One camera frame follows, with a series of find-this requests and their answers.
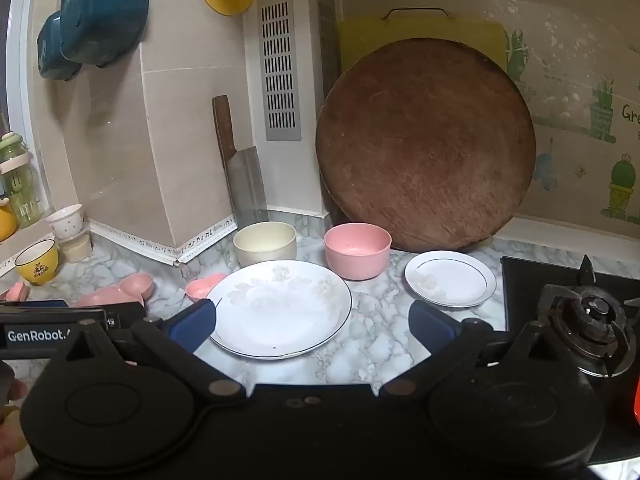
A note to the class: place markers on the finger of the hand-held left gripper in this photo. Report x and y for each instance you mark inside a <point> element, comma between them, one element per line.
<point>35,304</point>

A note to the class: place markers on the white dotted cup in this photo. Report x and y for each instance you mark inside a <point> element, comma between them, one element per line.
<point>65,225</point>

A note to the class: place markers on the small white plate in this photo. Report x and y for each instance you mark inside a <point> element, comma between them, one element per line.
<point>450,280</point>

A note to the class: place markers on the pink bowl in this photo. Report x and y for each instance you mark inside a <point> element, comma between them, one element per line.
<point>357,262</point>

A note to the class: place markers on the pink heart-shaped dish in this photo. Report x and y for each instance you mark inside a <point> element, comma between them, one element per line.
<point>200,289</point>

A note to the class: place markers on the yellow patterned bowl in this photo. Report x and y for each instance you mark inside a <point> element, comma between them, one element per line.
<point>37,270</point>

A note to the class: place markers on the yellow round container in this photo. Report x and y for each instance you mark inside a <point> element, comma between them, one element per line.
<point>5,222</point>

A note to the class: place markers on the black gas stove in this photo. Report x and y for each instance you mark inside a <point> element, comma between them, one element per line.
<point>525,300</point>

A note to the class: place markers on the pink bear-shaped plate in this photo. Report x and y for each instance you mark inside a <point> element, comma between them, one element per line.
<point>125,287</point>

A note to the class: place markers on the small cream cup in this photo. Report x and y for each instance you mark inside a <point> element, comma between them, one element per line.
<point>77,250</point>

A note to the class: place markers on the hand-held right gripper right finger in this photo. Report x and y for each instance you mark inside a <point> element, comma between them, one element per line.
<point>430,322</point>

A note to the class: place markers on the large white plate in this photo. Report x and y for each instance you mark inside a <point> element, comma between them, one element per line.
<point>280,310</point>

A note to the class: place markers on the music-note edge strip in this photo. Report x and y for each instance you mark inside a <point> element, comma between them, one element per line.
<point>150,247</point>

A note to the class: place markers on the cactus print wall sticker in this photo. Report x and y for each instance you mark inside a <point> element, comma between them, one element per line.
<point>575,160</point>

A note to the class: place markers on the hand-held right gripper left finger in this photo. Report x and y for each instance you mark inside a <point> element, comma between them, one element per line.
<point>192,325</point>

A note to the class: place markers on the cream bowl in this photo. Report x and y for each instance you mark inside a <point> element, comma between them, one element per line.
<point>260,252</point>

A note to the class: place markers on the small teal hanging pan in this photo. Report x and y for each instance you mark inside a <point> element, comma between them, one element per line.
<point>52,55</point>

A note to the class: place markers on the wide grey vent grille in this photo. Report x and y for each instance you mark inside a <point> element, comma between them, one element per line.
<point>279,132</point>

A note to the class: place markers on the yellow plastic cutting board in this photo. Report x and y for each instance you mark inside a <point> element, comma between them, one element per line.
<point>365,35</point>

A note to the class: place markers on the narrow grey vent grille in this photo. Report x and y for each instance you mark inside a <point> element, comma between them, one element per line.
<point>327,40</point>

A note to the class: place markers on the small pink dish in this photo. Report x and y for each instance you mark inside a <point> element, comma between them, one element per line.
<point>15,291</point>

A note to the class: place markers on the red orange object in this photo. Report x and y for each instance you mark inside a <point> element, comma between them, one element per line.
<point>632,402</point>

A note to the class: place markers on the round wooden cutting board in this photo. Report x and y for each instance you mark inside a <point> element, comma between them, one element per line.
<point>425,145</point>

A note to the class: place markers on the person's left hand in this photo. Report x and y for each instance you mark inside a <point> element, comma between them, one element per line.
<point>9,440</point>

